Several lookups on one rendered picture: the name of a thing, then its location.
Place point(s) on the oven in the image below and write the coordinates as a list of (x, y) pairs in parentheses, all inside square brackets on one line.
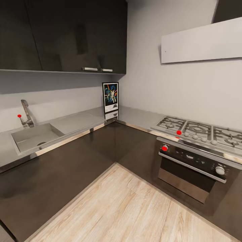
[(199, 177)]

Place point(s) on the dishwasher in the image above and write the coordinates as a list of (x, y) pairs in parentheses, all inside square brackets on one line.
[(5, 234)]

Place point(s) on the drop in sink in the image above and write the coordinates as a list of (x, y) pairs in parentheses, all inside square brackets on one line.
[(36, 136)]

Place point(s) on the range hood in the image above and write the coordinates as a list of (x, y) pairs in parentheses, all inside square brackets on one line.
[(222, 39)]

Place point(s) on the burner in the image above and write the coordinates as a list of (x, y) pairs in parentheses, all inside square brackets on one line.
[(223, 138)]

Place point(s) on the poster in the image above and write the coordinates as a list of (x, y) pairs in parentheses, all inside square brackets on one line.
[(110, 96)]

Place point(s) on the cabinet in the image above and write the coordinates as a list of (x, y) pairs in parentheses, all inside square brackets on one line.
[(18, 51), (86, 36)]

